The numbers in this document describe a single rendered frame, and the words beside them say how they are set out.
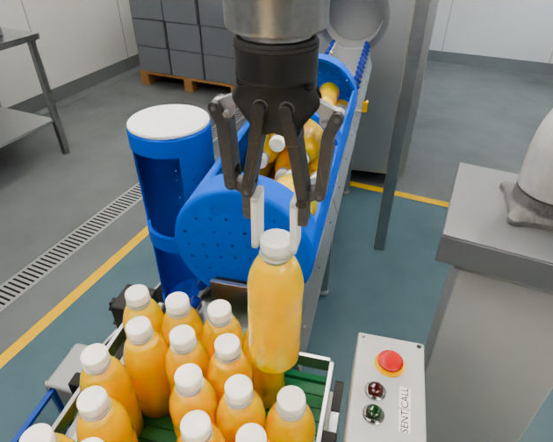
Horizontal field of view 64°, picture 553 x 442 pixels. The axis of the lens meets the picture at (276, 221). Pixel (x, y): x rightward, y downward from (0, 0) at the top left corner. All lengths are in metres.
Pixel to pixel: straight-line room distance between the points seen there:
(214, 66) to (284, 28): 4.26
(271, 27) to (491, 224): 0.81
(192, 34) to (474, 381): 3.99
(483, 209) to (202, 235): 0.64
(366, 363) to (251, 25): 0.50
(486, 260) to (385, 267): 1.52
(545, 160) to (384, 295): 1.45
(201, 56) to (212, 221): 3.90
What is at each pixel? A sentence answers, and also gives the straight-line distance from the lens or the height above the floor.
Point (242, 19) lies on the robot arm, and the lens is 0.38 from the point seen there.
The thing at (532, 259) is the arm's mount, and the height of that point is 1.07.
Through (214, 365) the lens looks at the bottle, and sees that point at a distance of 0.71.
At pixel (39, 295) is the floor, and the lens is 2.59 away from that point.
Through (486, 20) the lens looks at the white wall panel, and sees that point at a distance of 5.90.
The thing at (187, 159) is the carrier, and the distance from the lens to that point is 1.51.
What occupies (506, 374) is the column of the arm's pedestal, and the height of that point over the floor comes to 0.66.
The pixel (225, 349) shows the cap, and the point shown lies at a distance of 0.68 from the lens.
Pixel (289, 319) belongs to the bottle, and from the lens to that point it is 0.57.
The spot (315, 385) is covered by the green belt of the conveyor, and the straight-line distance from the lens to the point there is 0.90.
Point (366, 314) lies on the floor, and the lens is 2.25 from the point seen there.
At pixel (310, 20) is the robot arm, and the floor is 1.57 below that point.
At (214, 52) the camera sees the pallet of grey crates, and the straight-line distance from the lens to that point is 4.58.
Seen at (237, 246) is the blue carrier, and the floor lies 1.10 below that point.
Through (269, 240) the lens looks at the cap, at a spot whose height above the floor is 1.33.
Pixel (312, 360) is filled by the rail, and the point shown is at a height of 0.97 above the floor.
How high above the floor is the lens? 1.65
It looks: 36 degrees down
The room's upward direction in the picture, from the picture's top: straight up
